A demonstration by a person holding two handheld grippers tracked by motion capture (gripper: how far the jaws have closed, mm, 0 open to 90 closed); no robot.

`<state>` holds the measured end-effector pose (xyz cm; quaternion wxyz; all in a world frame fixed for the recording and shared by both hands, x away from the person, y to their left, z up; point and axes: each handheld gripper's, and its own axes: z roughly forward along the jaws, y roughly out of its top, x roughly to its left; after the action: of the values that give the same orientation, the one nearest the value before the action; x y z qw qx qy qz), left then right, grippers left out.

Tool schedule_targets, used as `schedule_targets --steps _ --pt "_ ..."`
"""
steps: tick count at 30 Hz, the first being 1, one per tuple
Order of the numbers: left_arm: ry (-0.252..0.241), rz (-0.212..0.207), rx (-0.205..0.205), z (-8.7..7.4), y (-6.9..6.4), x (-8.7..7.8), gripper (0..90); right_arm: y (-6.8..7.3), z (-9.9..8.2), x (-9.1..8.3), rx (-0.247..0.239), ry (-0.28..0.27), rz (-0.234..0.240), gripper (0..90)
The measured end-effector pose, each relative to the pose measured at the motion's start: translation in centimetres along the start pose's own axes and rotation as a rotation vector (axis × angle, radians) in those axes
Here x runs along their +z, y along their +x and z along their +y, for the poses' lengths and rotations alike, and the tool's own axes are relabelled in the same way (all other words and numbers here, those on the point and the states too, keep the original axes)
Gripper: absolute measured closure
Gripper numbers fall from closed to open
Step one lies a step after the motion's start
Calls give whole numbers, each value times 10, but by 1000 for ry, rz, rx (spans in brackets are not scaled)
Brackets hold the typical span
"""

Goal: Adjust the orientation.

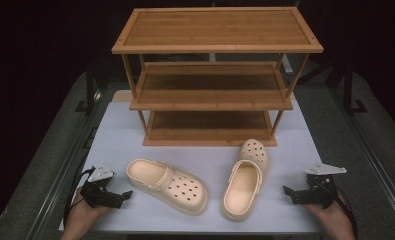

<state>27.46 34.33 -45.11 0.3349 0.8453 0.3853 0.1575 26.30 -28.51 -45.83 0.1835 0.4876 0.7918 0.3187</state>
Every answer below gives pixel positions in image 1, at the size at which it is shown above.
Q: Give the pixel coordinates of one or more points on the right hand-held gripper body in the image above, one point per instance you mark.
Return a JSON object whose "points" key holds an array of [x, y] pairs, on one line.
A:
{"points": [[321, 191]]}

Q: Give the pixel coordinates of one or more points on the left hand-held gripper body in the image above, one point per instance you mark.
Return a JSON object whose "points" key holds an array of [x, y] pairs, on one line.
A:
{"points": [[98, 195]]}

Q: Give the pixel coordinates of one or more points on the beige foam clog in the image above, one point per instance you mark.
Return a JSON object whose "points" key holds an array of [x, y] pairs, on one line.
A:
{"points": [[185, 194], [241, 190]]}

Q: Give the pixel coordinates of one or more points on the wooden three-tier shoe rack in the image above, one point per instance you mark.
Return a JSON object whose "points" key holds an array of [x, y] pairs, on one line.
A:
{"points": [[215, 30]]}

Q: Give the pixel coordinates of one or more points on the black metal stand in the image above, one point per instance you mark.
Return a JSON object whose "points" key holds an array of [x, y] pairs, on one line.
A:
{"points": [[90, 90], [348, 90]]}

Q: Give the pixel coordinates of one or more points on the white stand base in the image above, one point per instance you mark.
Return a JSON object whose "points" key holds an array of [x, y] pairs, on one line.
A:
{"points": [[287, 65]]}

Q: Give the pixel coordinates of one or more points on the metal floor rail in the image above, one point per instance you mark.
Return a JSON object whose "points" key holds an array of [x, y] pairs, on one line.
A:
{"points": [[371, 160], [56, 196]]}

